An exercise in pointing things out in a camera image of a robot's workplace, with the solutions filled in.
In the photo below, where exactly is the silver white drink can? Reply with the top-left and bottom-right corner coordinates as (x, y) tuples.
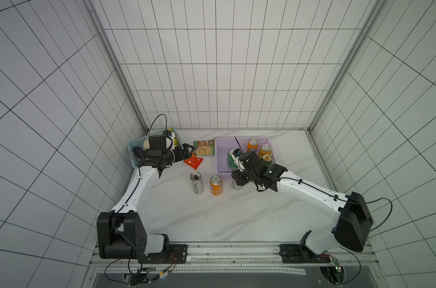
(190, 172), (204, 194)

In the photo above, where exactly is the purple plastic basket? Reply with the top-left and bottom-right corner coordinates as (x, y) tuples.
(214, 136), (279, 180)

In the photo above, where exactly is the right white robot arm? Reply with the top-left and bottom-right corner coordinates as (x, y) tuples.
(232, 151), (373, 254)

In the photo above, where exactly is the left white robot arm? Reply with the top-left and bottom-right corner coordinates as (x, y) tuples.
(97, 130), (193, 262)

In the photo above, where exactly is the blue plastic basket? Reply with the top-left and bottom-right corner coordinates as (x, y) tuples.
(127, 126), (185, 170)

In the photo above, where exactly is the yellow napa cabbage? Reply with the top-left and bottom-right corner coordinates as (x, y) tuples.
(166, 128), (178, 146)

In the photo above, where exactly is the red snack packet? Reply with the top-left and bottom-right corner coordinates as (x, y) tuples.
(183, 154), (204, 170)

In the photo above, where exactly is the green gold can right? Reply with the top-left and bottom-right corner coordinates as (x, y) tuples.
(261, 154), (273, 167)

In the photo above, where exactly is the green soup mix packet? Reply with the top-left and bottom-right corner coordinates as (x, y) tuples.
(194, 139), (215, 157)

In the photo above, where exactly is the orange gold can right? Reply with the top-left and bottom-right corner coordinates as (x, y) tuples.
(258, 144), (271, 158)

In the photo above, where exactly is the orange Fanta can rear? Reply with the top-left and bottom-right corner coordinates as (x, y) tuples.
(247, 138), (259, 152)

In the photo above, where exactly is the green Sprite can rear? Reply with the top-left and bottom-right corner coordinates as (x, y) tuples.
(227, 148), (241, 171)

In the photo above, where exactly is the green lettuce cabbage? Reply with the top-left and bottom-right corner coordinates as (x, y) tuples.
(142, 139), (150, 150)

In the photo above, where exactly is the purple eggplant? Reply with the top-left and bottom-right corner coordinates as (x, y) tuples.
(132, 146), (146, 160)

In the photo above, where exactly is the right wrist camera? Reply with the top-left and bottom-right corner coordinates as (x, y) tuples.
(228, 148), (242, 170)

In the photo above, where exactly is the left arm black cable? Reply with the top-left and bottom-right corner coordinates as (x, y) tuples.
(102, 113), (177, 285)

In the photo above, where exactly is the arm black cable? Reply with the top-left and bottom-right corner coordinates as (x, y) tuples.
(278, 176), (394, 285)
(102, 113), (177, 285)

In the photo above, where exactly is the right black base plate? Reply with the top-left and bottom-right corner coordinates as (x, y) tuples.
(279, 230), (331, 264)

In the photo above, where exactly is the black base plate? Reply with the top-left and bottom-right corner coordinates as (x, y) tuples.
(142, 244), (188, 264)
(279, 230), (331, 264)

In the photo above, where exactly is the aluminium mounting rail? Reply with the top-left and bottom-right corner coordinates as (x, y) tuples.
(88, 240), (381, 276)

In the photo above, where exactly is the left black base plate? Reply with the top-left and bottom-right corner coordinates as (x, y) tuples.
(142, 244), (188, 264)

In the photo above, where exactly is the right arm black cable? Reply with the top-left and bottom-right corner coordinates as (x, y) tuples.
(278, 176), (394, 285)

